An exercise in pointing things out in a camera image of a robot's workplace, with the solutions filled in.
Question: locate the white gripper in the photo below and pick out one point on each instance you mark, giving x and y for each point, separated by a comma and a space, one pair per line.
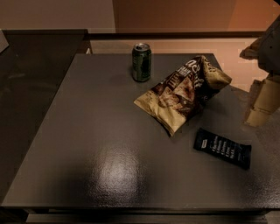
271, 51

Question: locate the brown chip bag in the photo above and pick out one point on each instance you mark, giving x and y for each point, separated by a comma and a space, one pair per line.
184, 93

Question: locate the dark blue snack bar wrapper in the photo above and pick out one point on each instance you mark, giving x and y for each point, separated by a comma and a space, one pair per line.
223, 148

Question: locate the green soda can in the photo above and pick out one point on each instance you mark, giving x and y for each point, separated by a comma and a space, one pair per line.
141, 62

